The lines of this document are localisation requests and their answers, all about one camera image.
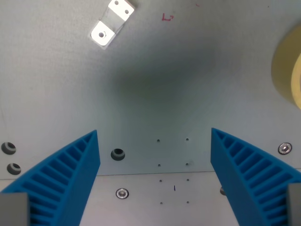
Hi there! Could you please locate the bent silver metal bracket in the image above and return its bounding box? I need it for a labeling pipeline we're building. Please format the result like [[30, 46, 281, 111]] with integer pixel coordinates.
[[90, 0, 136, 50]]

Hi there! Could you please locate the yellow tape roll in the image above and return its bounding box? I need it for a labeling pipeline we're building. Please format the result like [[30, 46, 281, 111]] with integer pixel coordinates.
[[270, 21, 301, 107]]

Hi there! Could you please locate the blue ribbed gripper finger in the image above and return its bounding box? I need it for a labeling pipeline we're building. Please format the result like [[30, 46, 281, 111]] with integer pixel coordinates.
[[0, 129, 101, 226], [210, 128, 301, 226]]

